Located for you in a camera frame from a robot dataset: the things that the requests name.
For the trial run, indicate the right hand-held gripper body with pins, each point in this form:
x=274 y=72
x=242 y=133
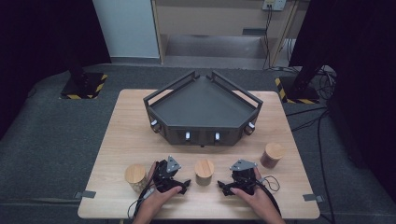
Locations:
x=245 y=180

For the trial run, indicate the striped black stand base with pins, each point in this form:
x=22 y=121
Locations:
x=303 y=95
x=84 y=90

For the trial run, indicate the chickpea glass jar wooden lid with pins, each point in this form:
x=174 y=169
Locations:
x=135 y=173

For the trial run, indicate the red bean jar wooden lid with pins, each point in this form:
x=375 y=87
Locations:
x=274 y=151

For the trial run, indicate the white wall socket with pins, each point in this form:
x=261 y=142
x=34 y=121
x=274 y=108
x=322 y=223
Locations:
x=274 y=4

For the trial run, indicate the black metal stand post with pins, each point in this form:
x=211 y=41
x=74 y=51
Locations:
x=306 y=77
x=77 y=71

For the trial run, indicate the person's right hand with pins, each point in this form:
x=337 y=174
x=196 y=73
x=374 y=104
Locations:
x=260 y=200

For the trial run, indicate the white panel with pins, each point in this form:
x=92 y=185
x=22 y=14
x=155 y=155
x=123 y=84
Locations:
x=127 y=28

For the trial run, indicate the wooden cabinet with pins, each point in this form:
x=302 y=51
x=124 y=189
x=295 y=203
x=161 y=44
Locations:
x=218 y=21

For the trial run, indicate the grey table clip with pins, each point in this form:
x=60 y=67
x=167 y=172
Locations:
x=85 y=194
x=312 y=197

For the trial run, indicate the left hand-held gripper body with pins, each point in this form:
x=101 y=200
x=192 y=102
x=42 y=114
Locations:
x=165 y=179

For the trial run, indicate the green bean jar wooden lid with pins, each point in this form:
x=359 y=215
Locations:
x=204 y=168

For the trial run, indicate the black corner shelf rack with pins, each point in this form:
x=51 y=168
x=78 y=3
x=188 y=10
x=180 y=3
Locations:
x=202 y=102

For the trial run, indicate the dark curtain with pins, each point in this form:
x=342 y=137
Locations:
x=31 y=46
x=364 y=77

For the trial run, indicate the person's left hand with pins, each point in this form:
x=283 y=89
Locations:
x=158 y=200

